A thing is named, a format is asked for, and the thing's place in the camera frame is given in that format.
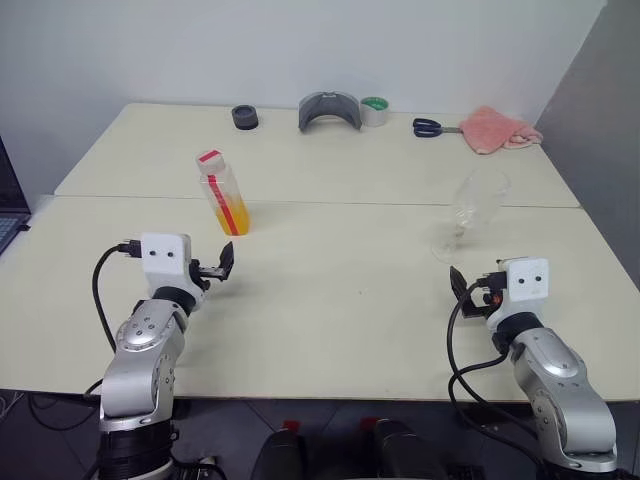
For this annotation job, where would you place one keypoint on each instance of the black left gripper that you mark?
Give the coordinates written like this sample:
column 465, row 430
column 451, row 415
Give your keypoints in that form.
column 207, row 273

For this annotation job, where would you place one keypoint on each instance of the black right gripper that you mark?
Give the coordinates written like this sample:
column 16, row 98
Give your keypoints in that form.
column 482, row 300

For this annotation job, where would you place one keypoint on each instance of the bottle with orange juice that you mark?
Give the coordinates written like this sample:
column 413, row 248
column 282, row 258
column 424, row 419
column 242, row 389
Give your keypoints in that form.
column 235, row 220

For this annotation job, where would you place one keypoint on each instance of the white red-striped bottle cap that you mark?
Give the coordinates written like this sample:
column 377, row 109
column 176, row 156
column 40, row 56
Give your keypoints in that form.
column 210, row 161

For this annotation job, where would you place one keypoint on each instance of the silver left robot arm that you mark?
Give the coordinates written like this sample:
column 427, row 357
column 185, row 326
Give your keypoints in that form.
column 135, row 370

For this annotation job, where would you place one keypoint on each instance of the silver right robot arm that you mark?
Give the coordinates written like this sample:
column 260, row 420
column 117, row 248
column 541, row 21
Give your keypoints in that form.
column 565, row 390

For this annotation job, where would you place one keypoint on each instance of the clear wine glass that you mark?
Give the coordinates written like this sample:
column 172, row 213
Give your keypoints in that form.
column 467, row 210

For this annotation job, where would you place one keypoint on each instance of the black round puck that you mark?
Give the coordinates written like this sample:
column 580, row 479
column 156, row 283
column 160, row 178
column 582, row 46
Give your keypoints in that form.
column 245, row 120

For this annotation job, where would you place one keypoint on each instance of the pink cloth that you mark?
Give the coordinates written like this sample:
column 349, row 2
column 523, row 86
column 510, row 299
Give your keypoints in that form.
column 490, row 130

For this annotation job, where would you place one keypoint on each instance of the grey curved headset shell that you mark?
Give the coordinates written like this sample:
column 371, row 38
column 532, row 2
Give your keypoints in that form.
column 310, row 112

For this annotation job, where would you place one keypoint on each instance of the dark rounded shape red mark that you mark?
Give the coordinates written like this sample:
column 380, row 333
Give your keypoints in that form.
column 400, row 450
column 277, row 455

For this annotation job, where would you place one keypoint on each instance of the silver tape roll green core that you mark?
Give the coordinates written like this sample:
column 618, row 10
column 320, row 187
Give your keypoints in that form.
column 372, row 117

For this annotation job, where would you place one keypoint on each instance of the dark laptop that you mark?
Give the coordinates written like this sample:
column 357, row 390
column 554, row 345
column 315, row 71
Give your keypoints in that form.
column 10, row 200

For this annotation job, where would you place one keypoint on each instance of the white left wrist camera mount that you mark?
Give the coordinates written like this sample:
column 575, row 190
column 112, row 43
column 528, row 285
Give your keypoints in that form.
column 162, row 270

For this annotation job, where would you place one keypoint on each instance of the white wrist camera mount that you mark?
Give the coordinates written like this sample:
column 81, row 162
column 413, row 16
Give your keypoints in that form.
column 162, row 270
column 525, row 300

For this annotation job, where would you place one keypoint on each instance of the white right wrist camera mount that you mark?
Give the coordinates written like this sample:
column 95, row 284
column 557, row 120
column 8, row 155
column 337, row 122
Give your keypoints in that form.
column 525, row 300

